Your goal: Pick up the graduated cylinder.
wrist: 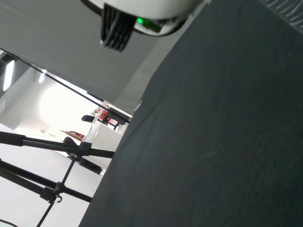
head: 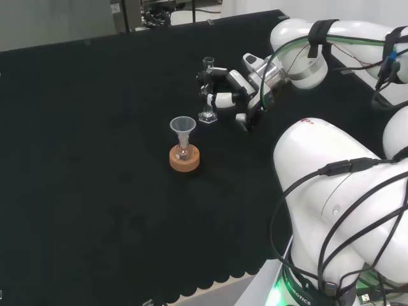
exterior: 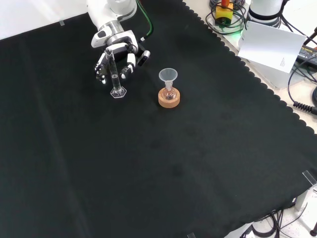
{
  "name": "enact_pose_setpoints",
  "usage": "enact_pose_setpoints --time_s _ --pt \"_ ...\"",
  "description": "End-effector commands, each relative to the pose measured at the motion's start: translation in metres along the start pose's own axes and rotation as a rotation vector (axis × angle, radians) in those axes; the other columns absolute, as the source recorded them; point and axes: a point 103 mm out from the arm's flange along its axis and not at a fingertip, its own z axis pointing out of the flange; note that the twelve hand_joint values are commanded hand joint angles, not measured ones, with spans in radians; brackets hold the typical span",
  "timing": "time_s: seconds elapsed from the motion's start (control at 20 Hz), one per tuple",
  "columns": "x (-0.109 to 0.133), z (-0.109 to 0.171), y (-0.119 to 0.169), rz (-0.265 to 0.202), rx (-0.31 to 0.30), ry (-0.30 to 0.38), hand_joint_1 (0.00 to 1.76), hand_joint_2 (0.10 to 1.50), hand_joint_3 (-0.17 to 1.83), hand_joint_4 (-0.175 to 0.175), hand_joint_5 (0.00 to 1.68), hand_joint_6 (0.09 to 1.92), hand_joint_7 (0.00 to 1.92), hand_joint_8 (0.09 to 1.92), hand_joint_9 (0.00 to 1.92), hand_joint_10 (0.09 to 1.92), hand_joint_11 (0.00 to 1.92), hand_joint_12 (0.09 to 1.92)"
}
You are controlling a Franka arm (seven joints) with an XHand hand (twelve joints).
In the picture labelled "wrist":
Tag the black office chair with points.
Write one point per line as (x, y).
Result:
(69, 143)
(87, 118)

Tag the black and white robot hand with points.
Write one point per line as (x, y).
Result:
(146, 8)

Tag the pale grey board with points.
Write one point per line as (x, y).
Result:
(59, 47)

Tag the black bench cloth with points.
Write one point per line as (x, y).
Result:
(213, 142)

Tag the black tripod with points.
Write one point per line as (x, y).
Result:
(85, 149)

